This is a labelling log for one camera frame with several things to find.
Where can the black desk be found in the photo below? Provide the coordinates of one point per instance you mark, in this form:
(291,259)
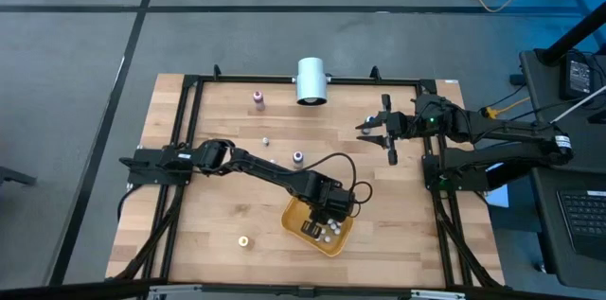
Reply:
(549,243)
(582,148)

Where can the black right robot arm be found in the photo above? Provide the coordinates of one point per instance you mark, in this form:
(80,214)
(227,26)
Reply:
(521,129)

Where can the black power adapter brick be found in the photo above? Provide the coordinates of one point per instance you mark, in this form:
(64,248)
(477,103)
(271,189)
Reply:
(578,75)

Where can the white cylindrical lamp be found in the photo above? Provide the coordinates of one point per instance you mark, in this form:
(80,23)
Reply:
(311,77)

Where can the purple-capped food coloring bottle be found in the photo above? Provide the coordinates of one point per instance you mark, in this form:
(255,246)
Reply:
(297,156)

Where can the black floor stand foot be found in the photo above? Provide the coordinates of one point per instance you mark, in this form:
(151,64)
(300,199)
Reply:
(14,176)

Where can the black keyboard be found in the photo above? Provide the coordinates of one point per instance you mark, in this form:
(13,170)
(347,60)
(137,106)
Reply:
(587,219)

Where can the pink-capped food coloring bottle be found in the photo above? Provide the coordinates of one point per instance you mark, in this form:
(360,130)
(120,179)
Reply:
(258,97)

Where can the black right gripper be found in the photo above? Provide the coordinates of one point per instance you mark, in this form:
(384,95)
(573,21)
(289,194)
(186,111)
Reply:
(400,125)

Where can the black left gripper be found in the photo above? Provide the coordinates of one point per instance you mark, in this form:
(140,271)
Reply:
(333,200)

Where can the yellow power plug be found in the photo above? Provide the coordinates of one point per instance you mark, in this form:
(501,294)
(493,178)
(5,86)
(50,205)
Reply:
(491,113)

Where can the silver aluminium profile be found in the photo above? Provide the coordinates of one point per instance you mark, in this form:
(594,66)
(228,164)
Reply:
(438,294)
(175,289)

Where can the black stand pole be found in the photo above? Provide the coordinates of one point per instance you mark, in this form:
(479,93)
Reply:
(573,35)

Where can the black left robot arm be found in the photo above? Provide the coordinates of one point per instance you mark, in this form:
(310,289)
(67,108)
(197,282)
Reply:
(265,167)

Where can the yellow plastic caddy bin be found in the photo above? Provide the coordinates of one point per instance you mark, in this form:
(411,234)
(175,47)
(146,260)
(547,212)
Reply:
(293,222)

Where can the black metal table frame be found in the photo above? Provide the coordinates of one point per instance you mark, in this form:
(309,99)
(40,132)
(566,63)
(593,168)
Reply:
(237,80)

